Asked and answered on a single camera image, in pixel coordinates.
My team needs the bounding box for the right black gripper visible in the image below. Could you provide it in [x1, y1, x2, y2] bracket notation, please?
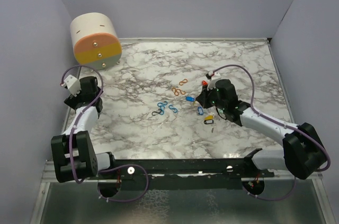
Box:
[196, 83, 227, 111]

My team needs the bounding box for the yellow key tag with key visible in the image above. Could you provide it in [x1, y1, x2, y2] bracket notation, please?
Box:
[205, 113, 215, 120]

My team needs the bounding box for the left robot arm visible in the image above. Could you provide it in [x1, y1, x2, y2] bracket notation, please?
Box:
[51, 76, 117, 183]

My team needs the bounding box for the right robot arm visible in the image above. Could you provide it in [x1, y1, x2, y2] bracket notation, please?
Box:
[196, 79, 328, 180]

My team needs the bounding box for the blue framed key tag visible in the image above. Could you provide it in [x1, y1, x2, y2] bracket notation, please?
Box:
[197, 106, 204, 115]

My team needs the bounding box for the blue solid key tag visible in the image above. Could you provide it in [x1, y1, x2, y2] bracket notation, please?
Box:
[185, 96, 195, 102]

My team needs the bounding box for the orange S carabiner far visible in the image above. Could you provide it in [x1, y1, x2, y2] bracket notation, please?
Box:
[179, 78, 188, 86]

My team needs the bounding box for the pastel three-drawer cylinder box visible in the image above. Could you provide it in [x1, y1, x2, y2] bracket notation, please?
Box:
[70, 12, 122, 70]

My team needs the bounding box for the blue S carabiner right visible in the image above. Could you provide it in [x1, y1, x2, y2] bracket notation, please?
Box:
[168, 105, 178, 113]

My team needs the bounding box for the blue s carabiner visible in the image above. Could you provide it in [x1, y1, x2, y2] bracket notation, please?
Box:
[157, 101, 168, 115]
[168, 105, 178, 113]

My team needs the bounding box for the black S carabiner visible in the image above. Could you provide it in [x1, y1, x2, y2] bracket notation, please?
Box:
[151, 110, 164, 116]

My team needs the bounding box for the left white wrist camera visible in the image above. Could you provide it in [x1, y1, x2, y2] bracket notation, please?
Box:
[60, 75, 81, 96]

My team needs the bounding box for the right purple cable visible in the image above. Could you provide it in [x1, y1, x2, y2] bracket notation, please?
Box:
[211, 64, 332, 200]

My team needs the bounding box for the aluminium extrusion frame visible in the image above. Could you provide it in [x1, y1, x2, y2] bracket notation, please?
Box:
[41, 161, 58, 183]

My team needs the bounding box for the black mounting rail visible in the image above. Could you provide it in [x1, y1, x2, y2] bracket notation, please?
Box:
[90, 158, 274, 191]

